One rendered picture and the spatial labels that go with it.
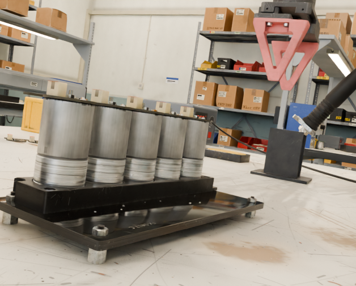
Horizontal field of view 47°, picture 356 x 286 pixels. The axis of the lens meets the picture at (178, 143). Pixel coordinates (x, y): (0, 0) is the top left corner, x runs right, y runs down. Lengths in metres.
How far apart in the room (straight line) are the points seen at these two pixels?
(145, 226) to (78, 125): 0.06
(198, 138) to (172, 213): 0.08
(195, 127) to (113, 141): 0.08
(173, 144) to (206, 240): 0.07
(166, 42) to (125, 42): 0.71
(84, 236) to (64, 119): 0.06
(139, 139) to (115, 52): 6.15
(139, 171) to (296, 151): 0.36
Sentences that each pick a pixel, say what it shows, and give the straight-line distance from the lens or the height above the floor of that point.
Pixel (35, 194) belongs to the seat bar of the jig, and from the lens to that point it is 0.19.
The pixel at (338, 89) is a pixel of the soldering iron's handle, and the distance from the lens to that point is 0.57.
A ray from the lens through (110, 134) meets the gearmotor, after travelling 0.21.
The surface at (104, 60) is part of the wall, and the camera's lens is 6.49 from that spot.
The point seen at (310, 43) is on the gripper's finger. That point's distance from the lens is 0.65.
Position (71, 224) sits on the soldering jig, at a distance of 0.18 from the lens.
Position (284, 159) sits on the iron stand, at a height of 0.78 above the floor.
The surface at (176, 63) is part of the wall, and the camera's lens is 5.75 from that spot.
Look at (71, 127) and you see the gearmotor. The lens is 0.19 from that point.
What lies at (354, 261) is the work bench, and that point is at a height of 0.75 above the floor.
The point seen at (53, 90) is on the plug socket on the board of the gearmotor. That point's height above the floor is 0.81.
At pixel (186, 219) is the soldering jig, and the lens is 0.21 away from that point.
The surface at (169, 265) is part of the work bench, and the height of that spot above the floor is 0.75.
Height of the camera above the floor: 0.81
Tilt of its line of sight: 3 degrees down
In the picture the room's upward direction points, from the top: 8 degrees clockwise
